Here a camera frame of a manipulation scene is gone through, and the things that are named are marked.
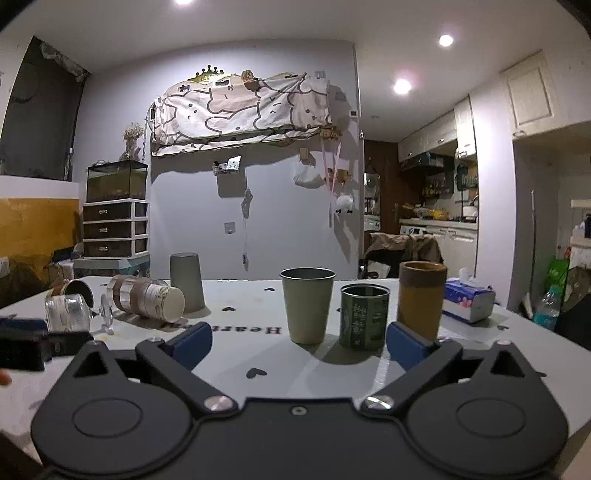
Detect white washing machine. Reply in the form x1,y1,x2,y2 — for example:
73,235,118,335
399,220,479,278

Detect white hanging bag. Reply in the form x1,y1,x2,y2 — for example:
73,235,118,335
294,161,323,188

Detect white drawer unit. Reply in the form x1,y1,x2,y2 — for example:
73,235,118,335
82,199,150,258

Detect printed blanket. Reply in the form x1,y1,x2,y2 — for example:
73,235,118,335
150,71,332,158

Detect dried flower bouquet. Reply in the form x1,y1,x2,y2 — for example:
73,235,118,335
122,122,145,161

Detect green tin can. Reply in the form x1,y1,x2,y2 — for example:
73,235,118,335
340,283,392,350

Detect green bag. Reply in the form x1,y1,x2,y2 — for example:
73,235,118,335
547,258,572,290

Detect grey plastic cup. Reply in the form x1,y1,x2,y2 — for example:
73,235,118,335
170,252,206,314

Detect chair with brown cloth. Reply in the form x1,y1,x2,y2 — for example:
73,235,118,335
363,232,443,280

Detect yellow brown paper cup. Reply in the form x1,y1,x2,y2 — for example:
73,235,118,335
397,261,449,343

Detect brown white cup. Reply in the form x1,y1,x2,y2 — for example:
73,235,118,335
48,279,96,319

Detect grey-green upright cup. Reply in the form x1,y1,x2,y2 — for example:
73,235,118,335
280,267,337,345

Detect black window curtain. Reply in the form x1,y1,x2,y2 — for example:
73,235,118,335
0,36,89,181

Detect clear wine glass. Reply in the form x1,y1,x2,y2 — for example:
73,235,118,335
44,293,115,336

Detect gold crown decoration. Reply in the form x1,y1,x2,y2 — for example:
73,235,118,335
196,64,225,85

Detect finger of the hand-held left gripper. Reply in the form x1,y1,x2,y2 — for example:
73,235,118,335
0,316,95,373

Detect white kitchen wall cabinets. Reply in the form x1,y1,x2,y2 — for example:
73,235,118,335
397,95,478,162

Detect glass fish tank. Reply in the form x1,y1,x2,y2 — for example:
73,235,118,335
85,160,150,203

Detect striped paper cup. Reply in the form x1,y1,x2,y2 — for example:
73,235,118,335
106,274,186,324

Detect clear water bottle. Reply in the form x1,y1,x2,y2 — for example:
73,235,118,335
533,284,563,331

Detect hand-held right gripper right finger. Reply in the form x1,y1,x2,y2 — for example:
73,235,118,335
362,322,546,418

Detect blue tissue pack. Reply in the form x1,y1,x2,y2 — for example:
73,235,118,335
442,276,497,323

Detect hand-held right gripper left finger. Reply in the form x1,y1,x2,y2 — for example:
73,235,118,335
69,322,238,418

